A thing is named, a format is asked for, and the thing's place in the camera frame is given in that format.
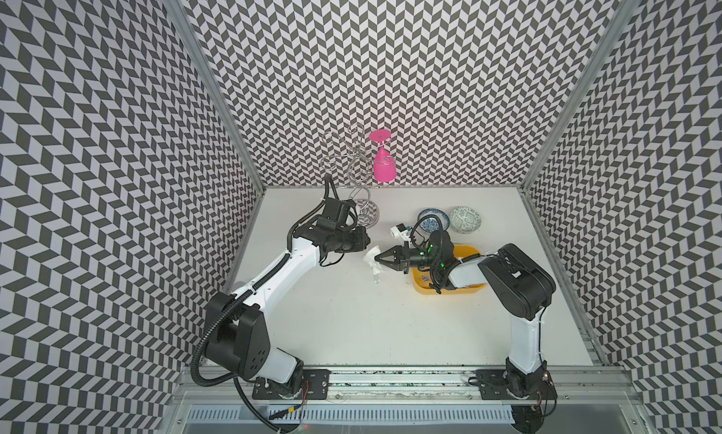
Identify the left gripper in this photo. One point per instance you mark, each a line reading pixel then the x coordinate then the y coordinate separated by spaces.
pixel 361 242

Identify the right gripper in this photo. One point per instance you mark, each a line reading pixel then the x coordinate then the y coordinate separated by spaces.
pixel 401 254

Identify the test tube blue cap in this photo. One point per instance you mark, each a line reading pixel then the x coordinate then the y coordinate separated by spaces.
pixel 375 268

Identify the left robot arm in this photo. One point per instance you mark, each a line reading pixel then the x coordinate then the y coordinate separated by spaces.
pixel 235 343

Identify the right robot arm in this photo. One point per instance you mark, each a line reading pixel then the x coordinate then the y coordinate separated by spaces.
pixel 524 289

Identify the yellow plastic tray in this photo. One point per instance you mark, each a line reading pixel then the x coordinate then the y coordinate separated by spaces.
pixel 464 278

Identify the blue patterned bowl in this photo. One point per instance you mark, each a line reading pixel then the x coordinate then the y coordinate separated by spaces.
pixel 433 219

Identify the green patterned bowl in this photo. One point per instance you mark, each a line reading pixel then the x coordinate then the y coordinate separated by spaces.
pixel 465 220

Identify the pink wine glass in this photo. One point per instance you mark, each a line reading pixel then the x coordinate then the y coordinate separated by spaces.
pixel 384 165

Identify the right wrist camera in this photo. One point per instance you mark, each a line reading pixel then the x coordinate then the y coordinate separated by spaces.
pixel 401 232

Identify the metal wire glass rack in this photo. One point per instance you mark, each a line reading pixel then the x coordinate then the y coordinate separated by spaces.
pixel 345 155

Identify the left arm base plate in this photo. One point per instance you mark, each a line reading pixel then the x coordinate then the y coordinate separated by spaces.
pixel 312 384

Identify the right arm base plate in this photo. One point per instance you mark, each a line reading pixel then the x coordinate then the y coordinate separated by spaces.
pixel 501 384

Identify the aluminium front rail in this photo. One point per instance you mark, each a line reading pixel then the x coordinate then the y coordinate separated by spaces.
pixel 608 385

